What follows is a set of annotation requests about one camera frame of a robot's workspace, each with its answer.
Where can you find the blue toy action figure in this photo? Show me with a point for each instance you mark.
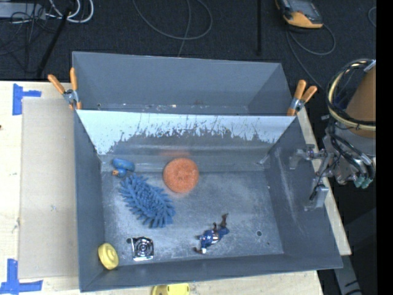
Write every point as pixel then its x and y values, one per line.
pixel 211 238

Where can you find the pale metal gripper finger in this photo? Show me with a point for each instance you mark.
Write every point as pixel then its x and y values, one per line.
pixel 319 195
pixel 302 155

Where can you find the small silver square fan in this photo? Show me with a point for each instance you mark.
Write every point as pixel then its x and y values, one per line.
pixel 142 248

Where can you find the grey metal bin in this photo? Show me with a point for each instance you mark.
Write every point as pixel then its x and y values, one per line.
pixel 233 201

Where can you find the blue toy duck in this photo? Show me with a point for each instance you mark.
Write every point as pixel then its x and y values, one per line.
pixel 123 164

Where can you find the blue spiky rubber toy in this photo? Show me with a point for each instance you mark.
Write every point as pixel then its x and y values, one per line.
pixel 147 200

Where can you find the yellow toy wheel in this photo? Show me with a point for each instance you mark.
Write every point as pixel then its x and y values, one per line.
pixel 108 256

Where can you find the orange round sponge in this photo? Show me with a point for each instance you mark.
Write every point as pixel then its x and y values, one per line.
pixel 180 175

